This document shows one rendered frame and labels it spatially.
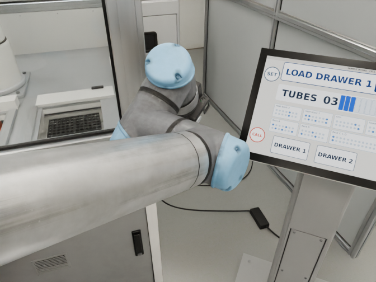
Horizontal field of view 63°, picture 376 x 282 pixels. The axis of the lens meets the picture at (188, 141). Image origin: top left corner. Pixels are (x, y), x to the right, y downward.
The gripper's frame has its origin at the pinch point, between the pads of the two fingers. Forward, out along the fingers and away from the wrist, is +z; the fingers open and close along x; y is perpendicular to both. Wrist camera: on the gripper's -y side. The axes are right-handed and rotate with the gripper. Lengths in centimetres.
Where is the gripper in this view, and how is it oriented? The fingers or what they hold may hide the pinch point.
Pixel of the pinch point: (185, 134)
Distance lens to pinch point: 80.6
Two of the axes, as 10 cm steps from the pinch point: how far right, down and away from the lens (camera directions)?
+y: 5.3, -8.3, 1.6
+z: 1.0, 2.5, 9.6
